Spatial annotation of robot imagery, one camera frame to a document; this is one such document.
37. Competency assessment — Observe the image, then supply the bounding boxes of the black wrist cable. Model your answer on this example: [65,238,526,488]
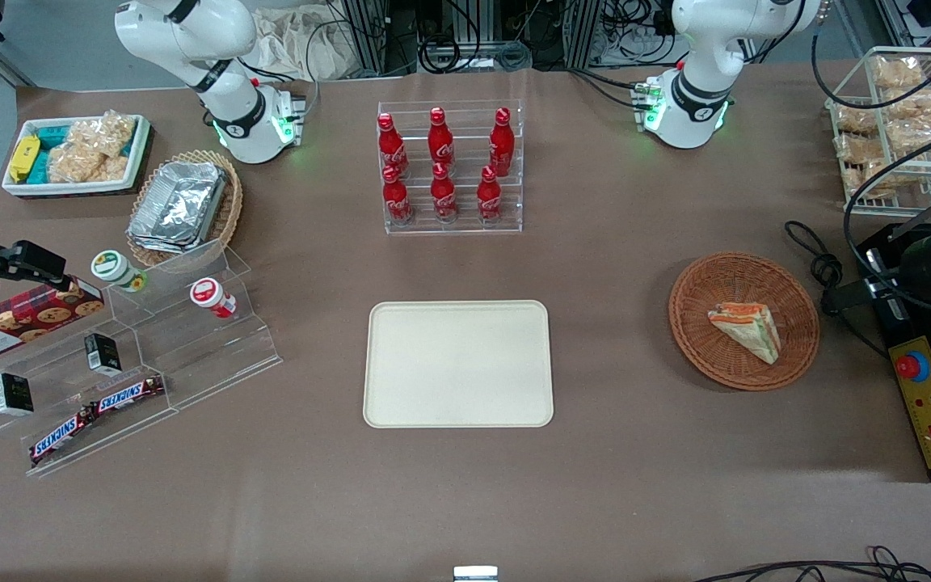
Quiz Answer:
[840,125,931,318]

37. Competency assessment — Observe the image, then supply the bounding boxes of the bagged fried snack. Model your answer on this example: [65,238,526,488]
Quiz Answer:
[886,118,931,155]
[886,87,931,122]
[835,105,879,135]
[872,55,926,91]
[836,133,887,167]
[842,158,931,200]

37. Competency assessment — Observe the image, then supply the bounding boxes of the Snickers chocolate bar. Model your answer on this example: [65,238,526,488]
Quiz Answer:
[92,374,166,415]
[29,408,99,466]

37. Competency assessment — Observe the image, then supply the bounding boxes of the black floor cables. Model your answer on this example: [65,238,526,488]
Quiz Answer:
[692,546,931,582]

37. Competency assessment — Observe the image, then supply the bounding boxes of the yellow snack pack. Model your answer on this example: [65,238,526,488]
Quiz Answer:
[9,135,42,184]

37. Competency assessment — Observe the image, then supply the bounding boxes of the red tartan cookie box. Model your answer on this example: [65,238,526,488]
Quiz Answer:
[0,276,106,365]

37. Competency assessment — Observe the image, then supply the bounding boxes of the aluminium foil container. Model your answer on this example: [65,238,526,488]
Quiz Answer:
[127,161,230,255]

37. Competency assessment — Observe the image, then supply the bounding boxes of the red lid yogurt cup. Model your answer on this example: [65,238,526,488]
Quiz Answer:
[190,277,238,319]

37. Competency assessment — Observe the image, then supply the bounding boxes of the round brown wicker basket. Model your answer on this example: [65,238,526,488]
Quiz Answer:
[668,252,821,392]

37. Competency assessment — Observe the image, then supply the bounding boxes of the beige rectangular tray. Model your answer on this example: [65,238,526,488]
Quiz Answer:
[363,300,554,428]

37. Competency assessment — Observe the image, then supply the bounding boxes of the aluminium frame post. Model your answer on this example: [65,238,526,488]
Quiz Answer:
[343,0,390,78]

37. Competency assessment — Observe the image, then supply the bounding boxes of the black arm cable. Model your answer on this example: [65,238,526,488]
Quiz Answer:
[810,0,931,111]

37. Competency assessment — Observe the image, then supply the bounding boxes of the small black box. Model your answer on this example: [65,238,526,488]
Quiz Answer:
[0,372,35,417]
[84,332,122,377]

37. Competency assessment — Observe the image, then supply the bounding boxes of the clear bag rice crackers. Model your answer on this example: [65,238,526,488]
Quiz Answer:
[70,110,137,159]
[46,142,132,185]

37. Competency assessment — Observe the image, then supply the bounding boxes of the white rectangular snack bin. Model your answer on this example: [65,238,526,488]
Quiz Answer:
[2,114,154,199]

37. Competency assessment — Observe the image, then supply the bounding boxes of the triangle sandwich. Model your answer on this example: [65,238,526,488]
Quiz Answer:
[707,302,782,365]

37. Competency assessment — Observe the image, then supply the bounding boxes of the beige crumpled cloth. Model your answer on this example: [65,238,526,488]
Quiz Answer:
[251,6,366,82]

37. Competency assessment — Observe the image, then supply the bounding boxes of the clear acrylic stepped stand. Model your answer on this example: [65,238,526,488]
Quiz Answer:
[0,240,284,479]

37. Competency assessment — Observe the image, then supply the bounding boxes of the green lid yogurt cup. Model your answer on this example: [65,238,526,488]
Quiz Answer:
[91,250,148,293]

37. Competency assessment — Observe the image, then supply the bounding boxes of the clear acrylic bottle rack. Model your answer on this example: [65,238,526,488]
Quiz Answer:
[377,99,524,236]

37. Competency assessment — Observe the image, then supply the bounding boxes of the oval light wicker basket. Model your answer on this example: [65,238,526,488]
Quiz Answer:
[126,150,244,269]

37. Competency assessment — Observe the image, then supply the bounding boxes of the red cola bottle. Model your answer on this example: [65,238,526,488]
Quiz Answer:
[377,112,410,178]
[430,162,459,224]
[488,107,515,178]
[382,165,415,226]
[476,166,504,224]
[428,107,456,172]

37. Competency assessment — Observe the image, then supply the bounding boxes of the black base cables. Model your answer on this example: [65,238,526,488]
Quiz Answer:
[567,66,654,111]

